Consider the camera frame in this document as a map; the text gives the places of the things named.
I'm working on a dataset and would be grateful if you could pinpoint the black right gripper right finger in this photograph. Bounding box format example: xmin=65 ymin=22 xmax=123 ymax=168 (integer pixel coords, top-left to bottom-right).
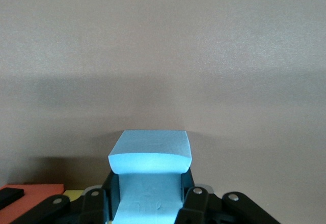
xmin=175 ymin=169 xmax=282 ymax=224

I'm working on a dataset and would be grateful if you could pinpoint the light blue foam cube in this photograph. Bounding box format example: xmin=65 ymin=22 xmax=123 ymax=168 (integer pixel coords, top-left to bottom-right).
xmin=108 ymin=129 xmax=193 ymax=224

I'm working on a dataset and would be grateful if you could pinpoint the yellow foam cube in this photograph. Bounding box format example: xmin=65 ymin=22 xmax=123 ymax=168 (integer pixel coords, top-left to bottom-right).
xmin=62 ymin=189 xmax=85 ymax=202

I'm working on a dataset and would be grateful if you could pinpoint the orange foam cube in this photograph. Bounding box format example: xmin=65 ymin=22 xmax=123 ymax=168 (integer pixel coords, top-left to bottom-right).
xmin=0 ymin=183 xmax=65 ymax=224

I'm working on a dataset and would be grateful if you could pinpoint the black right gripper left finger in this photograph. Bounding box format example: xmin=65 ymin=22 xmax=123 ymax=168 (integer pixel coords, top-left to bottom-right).
xmin=11 ymin=172 xmax=120 ymax=224

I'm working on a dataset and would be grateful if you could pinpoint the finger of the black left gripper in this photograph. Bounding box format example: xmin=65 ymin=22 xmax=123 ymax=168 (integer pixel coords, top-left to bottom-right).
xmin=0 ymin=187 xmax=25 ymax=210

